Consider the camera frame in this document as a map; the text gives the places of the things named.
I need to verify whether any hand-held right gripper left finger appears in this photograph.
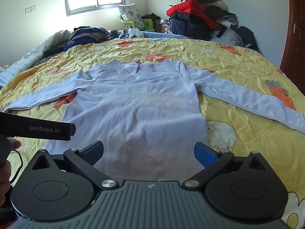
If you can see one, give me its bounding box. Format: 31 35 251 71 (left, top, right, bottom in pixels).
31 141 119 191

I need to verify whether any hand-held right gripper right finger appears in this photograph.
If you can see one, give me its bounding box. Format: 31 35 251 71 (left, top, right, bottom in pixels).
182 142 270 190

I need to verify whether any light purple long-sleeve shirt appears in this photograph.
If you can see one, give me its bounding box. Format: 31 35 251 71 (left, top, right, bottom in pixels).
2 60 305 182

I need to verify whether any stack of folded dark clothes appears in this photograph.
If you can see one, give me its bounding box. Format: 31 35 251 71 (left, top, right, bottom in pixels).
65 27 110 48

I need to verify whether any person's left hand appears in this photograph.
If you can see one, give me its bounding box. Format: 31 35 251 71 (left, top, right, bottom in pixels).
0 137 22 207

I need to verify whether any pale patterned quilt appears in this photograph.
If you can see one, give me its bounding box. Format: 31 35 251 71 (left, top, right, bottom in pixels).
0 30 74 89

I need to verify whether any yellow printed blanket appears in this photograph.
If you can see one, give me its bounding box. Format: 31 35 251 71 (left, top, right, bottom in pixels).
0 37 305 227

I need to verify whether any pale grey bundle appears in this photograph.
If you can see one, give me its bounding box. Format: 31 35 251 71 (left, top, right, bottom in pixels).
214 27 244 47

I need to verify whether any white plastic bag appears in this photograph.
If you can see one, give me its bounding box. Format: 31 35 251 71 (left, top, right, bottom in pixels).
119 28 144 39

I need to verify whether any black backpack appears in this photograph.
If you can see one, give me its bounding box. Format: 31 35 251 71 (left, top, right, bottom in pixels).
237 26 260 52

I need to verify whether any blue bed sheet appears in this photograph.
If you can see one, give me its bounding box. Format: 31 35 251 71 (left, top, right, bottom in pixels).
107 30 191 40

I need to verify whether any heap of dark jackets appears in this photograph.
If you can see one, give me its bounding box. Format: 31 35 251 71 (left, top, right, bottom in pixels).
159 0 239 42

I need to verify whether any window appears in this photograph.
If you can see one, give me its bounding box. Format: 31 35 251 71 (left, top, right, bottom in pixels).
64 0 127 17

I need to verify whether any green plastic chair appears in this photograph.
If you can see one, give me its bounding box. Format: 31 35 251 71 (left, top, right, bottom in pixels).
119 14 154 32

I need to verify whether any brown wooden door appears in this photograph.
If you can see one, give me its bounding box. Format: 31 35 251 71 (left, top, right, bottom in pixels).
279 0 305 77

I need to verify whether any grey floral pillow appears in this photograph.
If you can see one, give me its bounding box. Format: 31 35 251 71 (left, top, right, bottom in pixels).
117 3 145 30

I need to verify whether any red jacket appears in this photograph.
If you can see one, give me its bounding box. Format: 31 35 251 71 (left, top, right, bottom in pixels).
166 0 221 30

